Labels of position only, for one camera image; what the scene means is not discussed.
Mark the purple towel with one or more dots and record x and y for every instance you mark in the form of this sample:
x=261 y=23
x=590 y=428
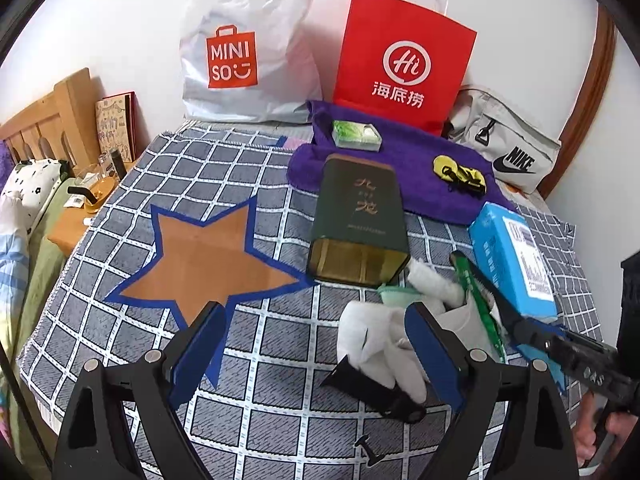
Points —
x=410 y=160

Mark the white foam sheet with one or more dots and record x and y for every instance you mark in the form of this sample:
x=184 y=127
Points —
x=370 y=340

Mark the dark green tin box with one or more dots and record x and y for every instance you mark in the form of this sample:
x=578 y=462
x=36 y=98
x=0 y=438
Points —
x=355 y=210

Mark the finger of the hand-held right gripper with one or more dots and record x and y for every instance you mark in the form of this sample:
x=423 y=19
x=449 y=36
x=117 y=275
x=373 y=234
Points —
x=505 y=310

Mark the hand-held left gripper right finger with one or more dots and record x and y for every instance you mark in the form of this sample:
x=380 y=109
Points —
x=430 y=350

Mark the white plastic shopping bag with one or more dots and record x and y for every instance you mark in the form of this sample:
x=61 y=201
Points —
x=240 y=20

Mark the green blanket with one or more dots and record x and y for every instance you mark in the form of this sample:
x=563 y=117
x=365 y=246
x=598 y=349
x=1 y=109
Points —
x=45 y=270

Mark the grey checked tablecloth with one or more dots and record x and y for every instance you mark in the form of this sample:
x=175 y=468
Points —
x=100 y=320

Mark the green and white small box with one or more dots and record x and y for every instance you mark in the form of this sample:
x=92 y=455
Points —
x=355 y=132

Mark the white pillow with black flowers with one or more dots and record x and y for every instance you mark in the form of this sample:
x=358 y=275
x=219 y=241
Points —
x=30 y=180

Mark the glass teapot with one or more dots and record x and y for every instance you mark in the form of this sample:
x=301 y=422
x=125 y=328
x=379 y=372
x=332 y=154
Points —
x=100 y=190

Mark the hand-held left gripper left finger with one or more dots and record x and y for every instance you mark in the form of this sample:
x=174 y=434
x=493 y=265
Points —
x=200 y=350

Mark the yellow and black pouch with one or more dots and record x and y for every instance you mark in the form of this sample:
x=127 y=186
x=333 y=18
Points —
x=442 y=167

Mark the black plastic piece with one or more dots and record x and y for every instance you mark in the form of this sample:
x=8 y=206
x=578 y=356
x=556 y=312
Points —
x=370 y=390

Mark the illustrated notebook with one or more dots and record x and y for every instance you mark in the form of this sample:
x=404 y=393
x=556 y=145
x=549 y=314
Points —
x=115 y=130

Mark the dark small bottle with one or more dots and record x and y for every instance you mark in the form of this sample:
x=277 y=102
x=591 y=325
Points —
x=116 y=162

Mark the orange star with blue border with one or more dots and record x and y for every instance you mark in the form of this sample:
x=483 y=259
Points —
x=200 y=260

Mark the green plastic packet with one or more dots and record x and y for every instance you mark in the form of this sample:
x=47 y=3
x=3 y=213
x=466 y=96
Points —
x=475 y=295

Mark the person's right hand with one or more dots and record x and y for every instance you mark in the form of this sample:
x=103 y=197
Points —
x=587 y=427

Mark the curved wooden frame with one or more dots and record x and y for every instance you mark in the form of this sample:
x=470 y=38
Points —
x=595 y=85

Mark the pale green pouch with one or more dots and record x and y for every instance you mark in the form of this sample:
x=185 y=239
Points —
x=395 y=294

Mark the red paper bag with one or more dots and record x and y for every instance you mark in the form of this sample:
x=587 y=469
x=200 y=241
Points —
x=400 y=35

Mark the wooden nightstand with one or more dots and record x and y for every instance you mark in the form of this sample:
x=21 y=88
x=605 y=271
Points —
x=65 y=225

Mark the blue cardboard box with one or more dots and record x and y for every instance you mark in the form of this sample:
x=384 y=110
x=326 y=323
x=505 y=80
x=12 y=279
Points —
x=500 y=260

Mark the white crumpled tissue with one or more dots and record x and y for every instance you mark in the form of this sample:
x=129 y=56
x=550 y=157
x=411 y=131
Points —
x=430 y=282

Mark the wooden headboard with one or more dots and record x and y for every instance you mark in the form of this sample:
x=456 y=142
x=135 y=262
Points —
x=45 y=115

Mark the small black hook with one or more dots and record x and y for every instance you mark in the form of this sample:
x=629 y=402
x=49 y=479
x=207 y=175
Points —
x=367 y=449

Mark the grey waist bag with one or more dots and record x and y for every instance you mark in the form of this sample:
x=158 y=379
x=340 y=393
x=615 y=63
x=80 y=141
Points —
x=500 y=130

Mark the printed white sheet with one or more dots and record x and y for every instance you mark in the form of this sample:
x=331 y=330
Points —
x=512 y=189

